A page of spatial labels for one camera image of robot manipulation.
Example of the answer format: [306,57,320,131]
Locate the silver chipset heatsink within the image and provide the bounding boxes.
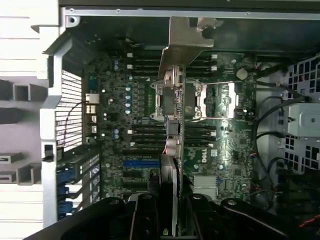
[193,174,218,195]

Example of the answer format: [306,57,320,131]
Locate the blue expansion slot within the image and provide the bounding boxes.
[122,160,161,169]

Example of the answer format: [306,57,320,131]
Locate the black expansion slot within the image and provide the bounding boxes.
[123,149,161,158]

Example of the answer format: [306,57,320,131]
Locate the green motherboard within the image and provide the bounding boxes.
[83,51,258,201]

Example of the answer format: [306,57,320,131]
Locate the black RAM slot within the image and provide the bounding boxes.
[126,64,218,72]
[132,135,216,143]
[126,52,218,60]
[132,123,216,131]
[132,71,212,78]
[129,141,216,149]
[127,129,217,137]
[132,59,212,66]

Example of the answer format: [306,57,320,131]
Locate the CPU socket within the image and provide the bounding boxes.
[149,79,209,124]

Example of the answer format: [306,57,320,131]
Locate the metal socket cover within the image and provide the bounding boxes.
[201,80,243,120]

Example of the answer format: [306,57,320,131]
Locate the metal rear port stack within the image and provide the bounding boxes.
[84,93,101,138]

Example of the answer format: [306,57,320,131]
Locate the round coin battery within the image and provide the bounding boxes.
[235,68,249,81]

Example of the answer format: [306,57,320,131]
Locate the grey parts rack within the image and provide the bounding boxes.
[0,79,50,186]

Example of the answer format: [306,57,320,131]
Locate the perforated metal drive cage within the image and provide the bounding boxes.
[282,51,320,176]

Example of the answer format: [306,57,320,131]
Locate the open black PC case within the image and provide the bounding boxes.
[39,0,320,240]

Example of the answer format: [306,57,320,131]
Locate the black looping wire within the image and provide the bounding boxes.
[251,95,308,157]

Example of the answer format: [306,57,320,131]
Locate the thin dark red wire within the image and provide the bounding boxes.
[63,100,88,149]

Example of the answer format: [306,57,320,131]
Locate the grey disk bay bracket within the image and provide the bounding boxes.
[287,103,320,138]

